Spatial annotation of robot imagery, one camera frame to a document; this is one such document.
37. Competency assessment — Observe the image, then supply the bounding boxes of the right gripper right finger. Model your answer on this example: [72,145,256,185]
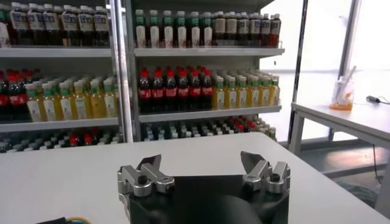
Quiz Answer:
[240,151,291,195]

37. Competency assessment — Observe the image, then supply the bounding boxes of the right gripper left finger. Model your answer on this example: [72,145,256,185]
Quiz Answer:
[117,154,176,198]

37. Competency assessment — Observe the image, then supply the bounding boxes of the yellow juice bottle green label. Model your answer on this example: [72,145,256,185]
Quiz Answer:
[247,75,260,107]
[41,82,60,122]
[213,76,225,110]
[103,79,119,118]
[225,75,237,109]
[90,79,106,119]
[25,83,43,122]
[269,75,280,107]
[258,75,271,107]
[59,82,76,121]
[74,80,91,119]
[236,75,247,108]

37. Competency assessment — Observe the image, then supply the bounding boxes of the red cap cola bottle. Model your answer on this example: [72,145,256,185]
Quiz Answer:
[0,77,10,116]
[138,69,152,113]
[177,69,190,110]
[152,69,165,112]
[8,75,28,116]
[200,69,213,109]

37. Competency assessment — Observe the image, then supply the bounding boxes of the grey-blue crumpled cloth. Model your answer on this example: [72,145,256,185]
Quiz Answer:
[335,179,378,208]

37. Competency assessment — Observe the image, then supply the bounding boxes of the clear cup orange contents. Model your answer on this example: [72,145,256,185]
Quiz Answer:
[330,75,356,111]

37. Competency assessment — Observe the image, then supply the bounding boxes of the white plastic stick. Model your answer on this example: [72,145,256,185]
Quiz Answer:
[336,65,357,103]

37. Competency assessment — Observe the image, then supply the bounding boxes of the grey metal shelf unit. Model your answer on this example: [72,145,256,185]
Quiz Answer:
[121,0,286,142]
[0,0,135,153]

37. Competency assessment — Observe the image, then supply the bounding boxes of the dark bottle white blue label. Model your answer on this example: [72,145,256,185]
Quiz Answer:
[269,13,282,48]
[93,5,110,47]
[9,2,30,46]
[237,12,250,46]
[43,3,61,46]
[27,2,45,46]
[249,12,261,46]
[60,4,79,46]
[260,13,271,47]
[77,5,94,46]

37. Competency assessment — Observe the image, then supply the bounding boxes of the dark tea bottle green cap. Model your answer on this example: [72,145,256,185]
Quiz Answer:
[201,11,213,47]
[135,9,146,49]
[161,10,174,49]
[175,10,187,49]
[188,11,201,48]
[0,12,10,48]
[148,9,160,49]

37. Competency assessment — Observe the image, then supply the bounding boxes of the dark bottle beige label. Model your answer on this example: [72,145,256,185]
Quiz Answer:
[214,11,226,46]
[225,11,238,46]

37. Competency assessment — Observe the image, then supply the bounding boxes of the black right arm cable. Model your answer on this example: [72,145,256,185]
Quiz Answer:
[36,215,92,224]

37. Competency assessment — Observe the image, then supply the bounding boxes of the grey frame side table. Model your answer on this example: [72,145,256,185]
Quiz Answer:
[288,102,390,214]

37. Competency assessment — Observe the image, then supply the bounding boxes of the black slanted frame pole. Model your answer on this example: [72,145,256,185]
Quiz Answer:
[291,0,309,103]

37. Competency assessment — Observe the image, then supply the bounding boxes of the silver frame pole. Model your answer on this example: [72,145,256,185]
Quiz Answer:
[337,0,363,80]

